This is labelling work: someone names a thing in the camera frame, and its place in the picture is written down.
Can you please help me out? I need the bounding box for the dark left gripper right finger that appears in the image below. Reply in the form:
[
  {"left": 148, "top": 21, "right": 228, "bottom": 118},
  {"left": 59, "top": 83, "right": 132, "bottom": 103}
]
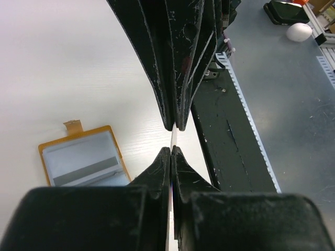
[{"left": 170, "top": 146, "right": 220, "bottom": 250}]

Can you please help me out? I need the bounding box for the black box on bench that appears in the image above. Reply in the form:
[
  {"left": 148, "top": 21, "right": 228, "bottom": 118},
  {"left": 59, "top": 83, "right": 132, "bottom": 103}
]
[{"left": 263, "top": 1, "right": 310, "bottom": 26}]

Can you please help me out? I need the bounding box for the yellow leather card holder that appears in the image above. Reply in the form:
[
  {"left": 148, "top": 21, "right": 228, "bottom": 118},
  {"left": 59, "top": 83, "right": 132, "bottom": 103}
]
[{"left": 38, "top": 120, "right": 131, "bottom": 187}]

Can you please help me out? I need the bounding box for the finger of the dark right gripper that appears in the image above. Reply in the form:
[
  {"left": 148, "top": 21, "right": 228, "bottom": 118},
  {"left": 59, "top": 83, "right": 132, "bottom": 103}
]
[
  {"left": 108, "top": 1, "right": 174, "bottom": 130},
  {"left": 165, "top": 1, "right": 217, "bottom": 131}
]

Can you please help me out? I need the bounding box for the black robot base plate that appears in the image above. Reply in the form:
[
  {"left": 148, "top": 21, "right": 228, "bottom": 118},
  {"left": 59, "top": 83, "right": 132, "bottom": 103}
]
[{"left": 191, "top": 70, "right": 277, "bottom": 192}]

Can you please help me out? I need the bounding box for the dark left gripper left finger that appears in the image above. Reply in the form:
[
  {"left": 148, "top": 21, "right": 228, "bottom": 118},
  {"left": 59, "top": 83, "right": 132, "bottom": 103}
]
[{"left": 129, "top": 147, "right": 171, "bottom": 250}]

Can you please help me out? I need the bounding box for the white egg-shaped object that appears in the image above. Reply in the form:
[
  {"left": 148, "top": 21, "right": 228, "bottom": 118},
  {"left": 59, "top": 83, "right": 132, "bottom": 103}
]
[{"left": 286, "top": 23, "right": 312, "bottom": 42}]

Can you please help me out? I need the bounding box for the grey slotted cable duct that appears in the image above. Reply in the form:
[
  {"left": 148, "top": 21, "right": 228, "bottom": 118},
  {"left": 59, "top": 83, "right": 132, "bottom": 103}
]
[{"left": 214, "top": 52, "right": 282, "bottom": 194}]

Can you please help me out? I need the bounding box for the gold credit card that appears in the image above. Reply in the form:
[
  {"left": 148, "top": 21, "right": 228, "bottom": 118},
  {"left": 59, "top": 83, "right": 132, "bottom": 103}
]
[{"left": 168, "top": 124, "right": 178, "bottom": 251}]

